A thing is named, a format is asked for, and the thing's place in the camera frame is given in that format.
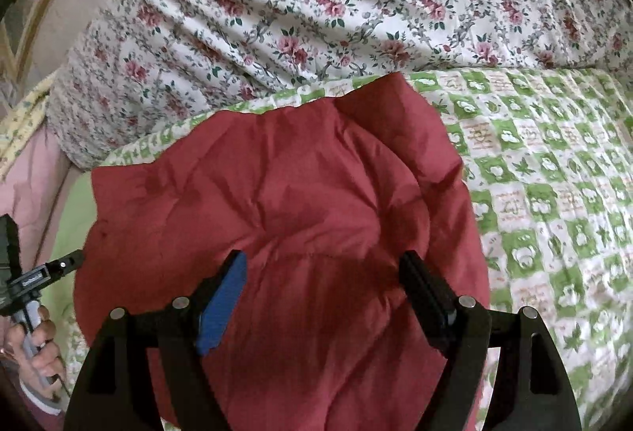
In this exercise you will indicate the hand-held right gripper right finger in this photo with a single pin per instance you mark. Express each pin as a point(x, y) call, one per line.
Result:
point(430, 297)

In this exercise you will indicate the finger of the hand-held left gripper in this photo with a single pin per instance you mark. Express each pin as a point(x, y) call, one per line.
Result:
point(64, 264)

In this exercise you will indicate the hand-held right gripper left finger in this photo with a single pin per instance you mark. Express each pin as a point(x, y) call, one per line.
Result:
point(222, 302)

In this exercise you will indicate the red quilted jacket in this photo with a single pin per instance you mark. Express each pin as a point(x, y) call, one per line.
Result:
point(296, 193)

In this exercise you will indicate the person's left forearm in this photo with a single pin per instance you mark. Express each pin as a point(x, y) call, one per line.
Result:
point(39, 404)

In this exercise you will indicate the person's left hand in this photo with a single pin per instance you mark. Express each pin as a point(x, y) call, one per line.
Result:
point(42, 362)

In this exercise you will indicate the light green sheet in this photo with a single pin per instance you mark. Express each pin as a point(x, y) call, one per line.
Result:
point(74, 213)

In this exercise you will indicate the pink blanket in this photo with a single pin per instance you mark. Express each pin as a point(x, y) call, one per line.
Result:
point(34, 179)

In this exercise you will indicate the yellow floral cloth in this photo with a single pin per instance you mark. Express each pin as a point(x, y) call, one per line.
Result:
point(24, 124)

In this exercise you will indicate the green checkered blanket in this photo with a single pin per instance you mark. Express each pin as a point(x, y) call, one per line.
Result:
point(544, 164)

